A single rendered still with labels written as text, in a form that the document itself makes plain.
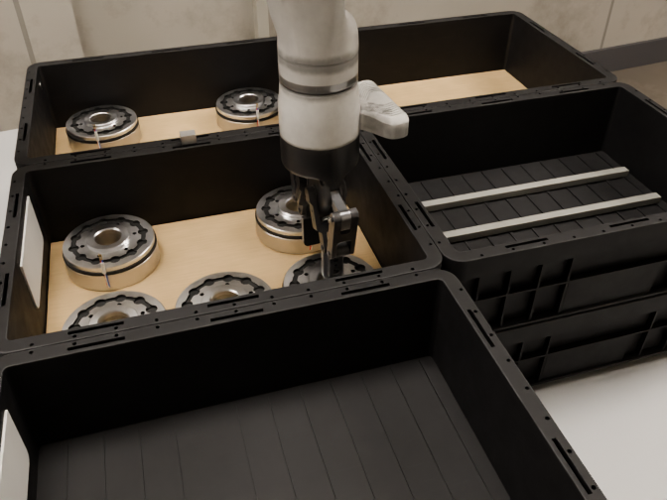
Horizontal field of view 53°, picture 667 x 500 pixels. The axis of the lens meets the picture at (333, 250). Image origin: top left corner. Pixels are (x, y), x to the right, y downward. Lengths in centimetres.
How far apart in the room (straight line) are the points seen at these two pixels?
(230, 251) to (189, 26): 176
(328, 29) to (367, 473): 36
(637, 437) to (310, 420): 39
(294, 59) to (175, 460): 35
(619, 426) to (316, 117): 49
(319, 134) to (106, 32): 192
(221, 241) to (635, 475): 53
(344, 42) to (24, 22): 181
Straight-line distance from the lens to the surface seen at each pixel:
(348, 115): 60
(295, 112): 59
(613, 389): 88
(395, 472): 60
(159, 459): 62
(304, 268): 72
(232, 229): 84
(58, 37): 233
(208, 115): 110
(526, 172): 98
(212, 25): 252
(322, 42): 56
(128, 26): 247
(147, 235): 79
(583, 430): 83
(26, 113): 96
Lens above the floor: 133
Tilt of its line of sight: 39 degrees down
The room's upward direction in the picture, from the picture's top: straight up
